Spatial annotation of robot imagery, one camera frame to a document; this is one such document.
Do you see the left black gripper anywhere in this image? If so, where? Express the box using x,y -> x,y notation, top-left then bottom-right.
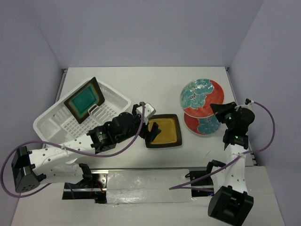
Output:
116,104 -> 160,143

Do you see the teal square plate black rim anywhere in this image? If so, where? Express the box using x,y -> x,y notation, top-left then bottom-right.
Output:
64,77 -> 105,124

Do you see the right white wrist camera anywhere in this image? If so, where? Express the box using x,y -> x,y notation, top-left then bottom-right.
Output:
235,98 -> 254,111

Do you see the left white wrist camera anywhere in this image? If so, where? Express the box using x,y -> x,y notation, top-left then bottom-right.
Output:
136,103 -> 156,125

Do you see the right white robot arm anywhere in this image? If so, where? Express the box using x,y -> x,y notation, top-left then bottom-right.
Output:
204,102 -> 255,226

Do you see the small red floral round plate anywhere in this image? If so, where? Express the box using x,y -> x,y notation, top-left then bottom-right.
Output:
184,113 -> 221,136

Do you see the large red floral round plate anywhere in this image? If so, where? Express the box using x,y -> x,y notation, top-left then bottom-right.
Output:
180,79 -> 224,118

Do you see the silver foil tape patch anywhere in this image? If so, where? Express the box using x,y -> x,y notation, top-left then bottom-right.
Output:
106,169 -> 192,204

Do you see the yellow square plate black rim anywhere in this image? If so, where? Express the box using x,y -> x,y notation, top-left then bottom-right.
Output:
145,114 -> 182,149

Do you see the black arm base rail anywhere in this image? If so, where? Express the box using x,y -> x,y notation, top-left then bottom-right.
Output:
62,168 -> 214,204

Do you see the white plastic dish rack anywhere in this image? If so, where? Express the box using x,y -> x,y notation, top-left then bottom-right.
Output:
33,79 -> 132,144

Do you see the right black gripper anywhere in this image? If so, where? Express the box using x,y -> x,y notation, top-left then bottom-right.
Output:
210,101 -> 239,129

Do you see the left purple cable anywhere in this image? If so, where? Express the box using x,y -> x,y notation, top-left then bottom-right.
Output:
1,101 -> 148,198

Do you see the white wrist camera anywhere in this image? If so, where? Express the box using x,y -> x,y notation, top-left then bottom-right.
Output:
136,103 -> 156,125
235,98 -> 254,111

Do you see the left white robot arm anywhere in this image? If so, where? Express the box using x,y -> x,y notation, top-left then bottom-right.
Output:
11,102 -> 161,193

